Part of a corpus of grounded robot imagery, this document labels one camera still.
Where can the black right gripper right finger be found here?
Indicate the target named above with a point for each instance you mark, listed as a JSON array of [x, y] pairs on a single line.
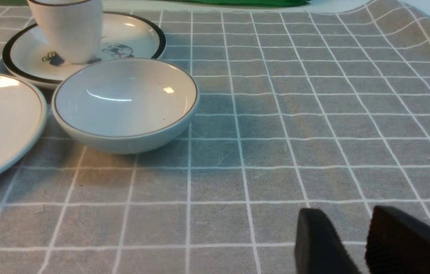
[[397, 243]]

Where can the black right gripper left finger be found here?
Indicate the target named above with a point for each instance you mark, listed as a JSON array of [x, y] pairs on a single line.
[[318, 247]]

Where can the shallow grey-rimmed white bowl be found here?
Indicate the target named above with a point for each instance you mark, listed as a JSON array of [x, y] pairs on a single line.
[[126, 106]]

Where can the grey checked tablecloth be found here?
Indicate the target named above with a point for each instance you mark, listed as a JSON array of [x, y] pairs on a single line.
[[297, 110]]

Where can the green backdrop cloth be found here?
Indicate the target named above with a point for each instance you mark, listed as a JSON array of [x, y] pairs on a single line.
[[254, 3]]

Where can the black-rimmed cartoon plate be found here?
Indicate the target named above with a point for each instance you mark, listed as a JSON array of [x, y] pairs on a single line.
[[29, 56]]

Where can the black-rimmed white cup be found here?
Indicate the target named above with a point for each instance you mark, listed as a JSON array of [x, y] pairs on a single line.
[[72, 27]]

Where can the large grey-rimmed white plate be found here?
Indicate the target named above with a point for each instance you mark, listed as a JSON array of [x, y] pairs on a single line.
[[23, 116]]

